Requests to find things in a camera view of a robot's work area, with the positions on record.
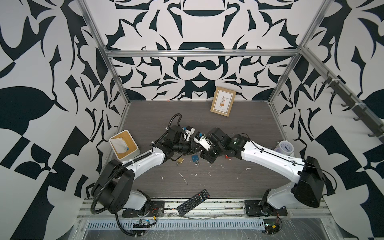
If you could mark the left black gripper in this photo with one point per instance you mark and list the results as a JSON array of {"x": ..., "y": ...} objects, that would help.
[{"x": 192, "y": 148}]

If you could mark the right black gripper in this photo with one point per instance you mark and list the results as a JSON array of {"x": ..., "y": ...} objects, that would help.
[{"x": 206, "y": 156}]

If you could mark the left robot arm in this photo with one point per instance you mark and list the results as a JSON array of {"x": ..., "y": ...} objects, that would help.
[{"x": 113, "y": 189}]

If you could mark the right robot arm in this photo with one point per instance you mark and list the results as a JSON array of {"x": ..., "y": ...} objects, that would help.
[{"x": 307, "y": 179}]

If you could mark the blue padlock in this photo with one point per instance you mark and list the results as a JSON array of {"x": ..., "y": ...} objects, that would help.
[{"x": 196, "y": 159}]

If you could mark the brass padlock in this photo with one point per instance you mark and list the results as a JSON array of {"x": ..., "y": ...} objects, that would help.
[{"x": 179, "y": 161}]

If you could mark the black remote control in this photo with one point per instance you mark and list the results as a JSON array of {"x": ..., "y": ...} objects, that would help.
[{"x": 193, "y": 202}]

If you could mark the white tissue box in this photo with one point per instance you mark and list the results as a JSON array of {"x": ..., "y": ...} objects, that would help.
[{"x": 124, "y": 146}]

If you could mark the right green circuit board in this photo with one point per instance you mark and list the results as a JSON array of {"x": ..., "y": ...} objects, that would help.
[{"x": 271, "y": 228}]

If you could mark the green circuit board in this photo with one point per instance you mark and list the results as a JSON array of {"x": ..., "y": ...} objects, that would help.
[
  {"x": 144, "y": 224},
  {"x": 271, "y": 228}
]

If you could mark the left green circuit board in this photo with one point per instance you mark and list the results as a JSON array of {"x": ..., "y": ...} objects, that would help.
[{"x": 144, "y": 224}]

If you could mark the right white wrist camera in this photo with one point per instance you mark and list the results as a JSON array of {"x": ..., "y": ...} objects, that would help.
[{"x": 203, "y": 141}]

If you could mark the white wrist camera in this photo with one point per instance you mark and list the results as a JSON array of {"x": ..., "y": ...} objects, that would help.
[
  {"x": 203, "y": 141},
  {"x": 188, "y": 131}
]

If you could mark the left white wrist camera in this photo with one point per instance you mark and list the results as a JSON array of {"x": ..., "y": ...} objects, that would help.
[{"x": 188, "y": 131}]

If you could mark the wooden picture frame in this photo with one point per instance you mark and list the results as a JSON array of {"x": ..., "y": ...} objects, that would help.
[{"x": 223, "y": 101}]

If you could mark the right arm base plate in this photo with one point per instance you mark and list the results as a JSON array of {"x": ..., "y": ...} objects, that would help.
[{"x": 258, "y": 208}]

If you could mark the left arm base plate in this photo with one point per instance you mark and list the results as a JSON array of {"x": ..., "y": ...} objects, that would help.
[{"x": 150, "y": 209}]

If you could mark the white cable duct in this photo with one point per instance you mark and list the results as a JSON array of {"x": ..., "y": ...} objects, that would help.
[{"x": 206, "y": 224}]

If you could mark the wall coat hook rail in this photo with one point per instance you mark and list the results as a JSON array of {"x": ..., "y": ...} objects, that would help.
[{"x": 352, "y": 102}]

